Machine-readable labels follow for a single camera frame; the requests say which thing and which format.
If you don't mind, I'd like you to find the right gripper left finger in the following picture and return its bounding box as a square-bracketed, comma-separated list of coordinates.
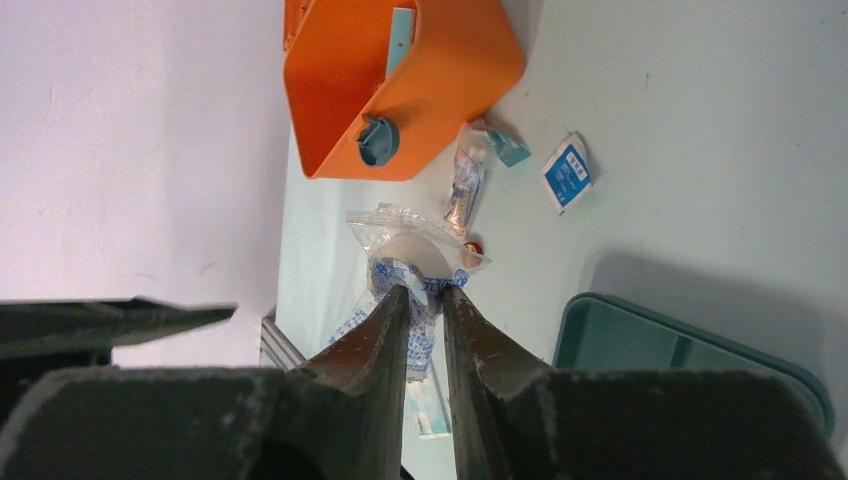
[1, 286, 410, 479]

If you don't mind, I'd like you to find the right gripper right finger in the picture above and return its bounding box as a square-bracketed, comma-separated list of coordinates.
[443, 287, 845, 479]

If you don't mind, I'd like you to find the clear bag blue print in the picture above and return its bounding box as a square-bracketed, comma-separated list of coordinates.
[329, 203, 491, 381]

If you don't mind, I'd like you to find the clear bag of swabs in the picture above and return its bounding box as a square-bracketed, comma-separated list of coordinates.
[443, 119, 495, 239]

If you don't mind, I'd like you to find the orange medicine box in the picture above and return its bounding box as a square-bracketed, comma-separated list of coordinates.
[283, 1, 526, 182]

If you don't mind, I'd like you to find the long white teal packet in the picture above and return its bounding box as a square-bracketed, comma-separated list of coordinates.
[406, 378, 451, 439]

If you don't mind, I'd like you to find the teal divided tray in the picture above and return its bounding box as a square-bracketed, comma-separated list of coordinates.
[552, 292, 835, 437]

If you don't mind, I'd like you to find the small red round tin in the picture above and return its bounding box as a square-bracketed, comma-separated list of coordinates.
[463, 241, 483, 261]

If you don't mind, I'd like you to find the small blue white sachet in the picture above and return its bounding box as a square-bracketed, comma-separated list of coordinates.
[541, 132, 593, 215]

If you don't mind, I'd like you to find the teal small packet by box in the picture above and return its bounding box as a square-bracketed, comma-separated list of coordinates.
[486, 129, 531, 168]

